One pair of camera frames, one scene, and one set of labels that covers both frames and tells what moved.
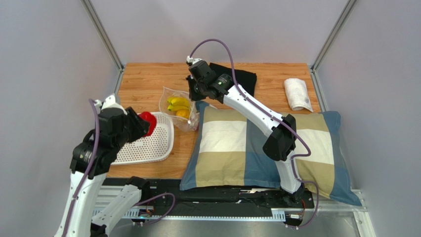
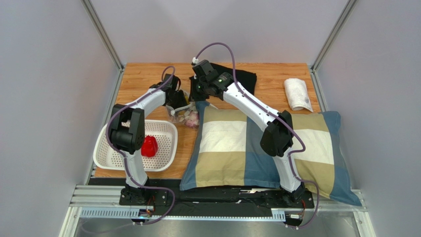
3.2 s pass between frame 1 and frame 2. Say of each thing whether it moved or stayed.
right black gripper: stayed
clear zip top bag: stayed
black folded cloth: stayed
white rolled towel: stayed
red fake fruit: moved
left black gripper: moved
